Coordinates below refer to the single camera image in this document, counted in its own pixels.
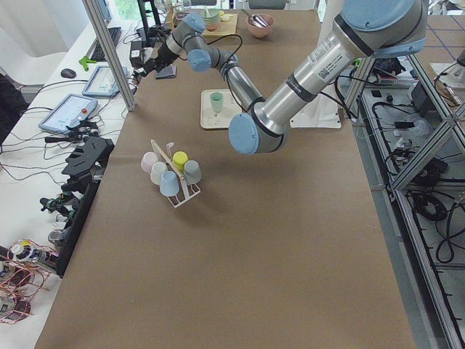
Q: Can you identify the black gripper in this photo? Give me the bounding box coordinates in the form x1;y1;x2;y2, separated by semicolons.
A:
132;43;178;79

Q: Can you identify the green cup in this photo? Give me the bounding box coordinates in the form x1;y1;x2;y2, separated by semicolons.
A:
209;92;224;113

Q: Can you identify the cream rabbit tray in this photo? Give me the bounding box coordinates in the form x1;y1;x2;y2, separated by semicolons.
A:
200;89;242;129

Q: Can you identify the pink cup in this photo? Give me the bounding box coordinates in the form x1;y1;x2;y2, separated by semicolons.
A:
141;151;159;174

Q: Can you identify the yellow cup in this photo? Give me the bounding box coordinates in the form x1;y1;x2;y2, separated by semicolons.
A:
172;151;189;173

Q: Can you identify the cream white cup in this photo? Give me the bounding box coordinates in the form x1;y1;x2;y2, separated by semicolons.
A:
150;161;168;185

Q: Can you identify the grey cup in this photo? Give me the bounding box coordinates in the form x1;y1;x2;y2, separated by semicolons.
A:
184;160;202;185

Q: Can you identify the light blue cup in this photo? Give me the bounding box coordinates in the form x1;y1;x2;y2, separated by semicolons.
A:
159;171;179;197

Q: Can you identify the folded grey cloth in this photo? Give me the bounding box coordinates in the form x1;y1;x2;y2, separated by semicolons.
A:
155;65;177;79

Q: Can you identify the teach pendant tablet far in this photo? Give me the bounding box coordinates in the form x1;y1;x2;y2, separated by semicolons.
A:
82;65;119;98

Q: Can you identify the teach pendant tablet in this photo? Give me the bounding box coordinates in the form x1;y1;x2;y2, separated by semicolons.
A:
38;94;98;134
82;65;119;98

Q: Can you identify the black keyboard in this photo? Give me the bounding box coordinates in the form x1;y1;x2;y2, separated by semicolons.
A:
88;26;123;63

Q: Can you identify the black computer mouse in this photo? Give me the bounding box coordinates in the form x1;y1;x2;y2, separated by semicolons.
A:
60;68;77;79

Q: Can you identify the teach pendant tablet near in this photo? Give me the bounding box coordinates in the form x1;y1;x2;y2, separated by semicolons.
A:
38;94;98;134

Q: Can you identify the green bowl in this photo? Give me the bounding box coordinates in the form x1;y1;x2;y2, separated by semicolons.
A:
201;9;220;31

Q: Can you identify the wooden board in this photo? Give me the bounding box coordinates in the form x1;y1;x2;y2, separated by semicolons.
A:
203;14;238;38

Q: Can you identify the black tool holder stand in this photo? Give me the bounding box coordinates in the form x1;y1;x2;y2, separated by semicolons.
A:
40;137;115;277

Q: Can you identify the pink bowl with spoons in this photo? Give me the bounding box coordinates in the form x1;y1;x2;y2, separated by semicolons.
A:
246;14;275;39

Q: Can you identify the white mounting plate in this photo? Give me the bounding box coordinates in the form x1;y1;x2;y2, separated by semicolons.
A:
290;95;341;129

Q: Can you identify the aluminium frame post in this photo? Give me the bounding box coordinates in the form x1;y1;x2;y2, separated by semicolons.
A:
82;0;136;111

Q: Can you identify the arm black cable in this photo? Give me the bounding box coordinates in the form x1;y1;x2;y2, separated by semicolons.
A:
203;34;244;73

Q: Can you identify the white wire cup rack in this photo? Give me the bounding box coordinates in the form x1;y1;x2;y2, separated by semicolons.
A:
157;143;201;208

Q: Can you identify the aluminium frame table right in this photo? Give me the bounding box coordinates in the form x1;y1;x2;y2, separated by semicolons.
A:
341;0;465;349

